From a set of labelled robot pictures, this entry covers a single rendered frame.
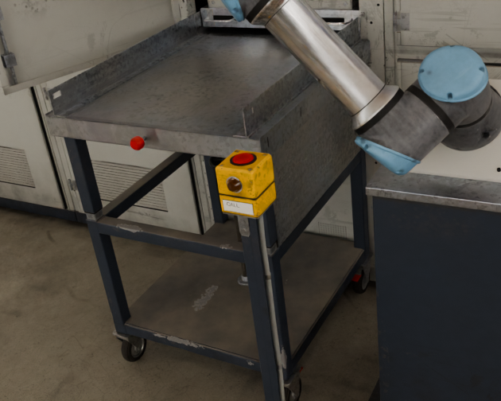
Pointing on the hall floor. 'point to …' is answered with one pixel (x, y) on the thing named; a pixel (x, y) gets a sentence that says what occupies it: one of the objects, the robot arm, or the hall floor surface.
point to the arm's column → (445, 301)
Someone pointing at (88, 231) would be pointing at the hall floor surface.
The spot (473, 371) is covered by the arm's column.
